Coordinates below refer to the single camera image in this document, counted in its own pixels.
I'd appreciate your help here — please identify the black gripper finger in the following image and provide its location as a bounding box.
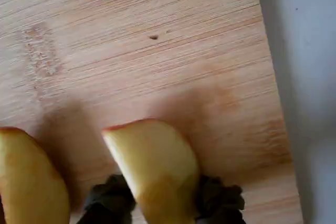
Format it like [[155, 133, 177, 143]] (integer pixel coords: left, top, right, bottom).
[[195, 175, 246, 224], [83, 174, 137, 224]]

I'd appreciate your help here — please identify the thin pale apple slice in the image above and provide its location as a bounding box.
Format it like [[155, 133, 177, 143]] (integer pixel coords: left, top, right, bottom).
[[101, 119, 200, 224]]

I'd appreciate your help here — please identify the apple slice with yellow core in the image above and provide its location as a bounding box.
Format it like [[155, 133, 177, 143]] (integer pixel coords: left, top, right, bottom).
[[0, 126, 71, 224]]

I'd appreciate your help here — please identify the bamboo cutting board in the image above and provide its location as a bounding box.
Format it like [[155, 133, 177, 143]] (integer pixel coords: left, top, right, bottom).
[[0, 0, 304, 224]]

